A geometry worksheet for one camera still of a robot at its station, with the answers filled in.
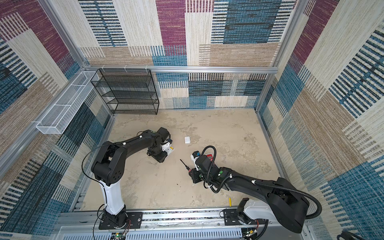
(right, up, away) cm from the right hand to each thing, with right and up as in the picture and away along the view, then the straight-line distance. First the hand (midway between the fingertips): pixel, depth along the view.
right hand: (192, 175), depth 82 cm
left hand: (-20, +8, +12) cm, 25 cm away
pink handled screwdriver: (-3, +3, +3) cm, 5 cm away
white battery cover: (-3, +17, +20) cm, 26 cm away
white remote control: (-14, +11, +14) cm, 23 cm away
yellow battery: (+20, -13, -4) cm, 24 cm away
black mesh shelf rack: (-47, +51, +28) cm, 75 cm away
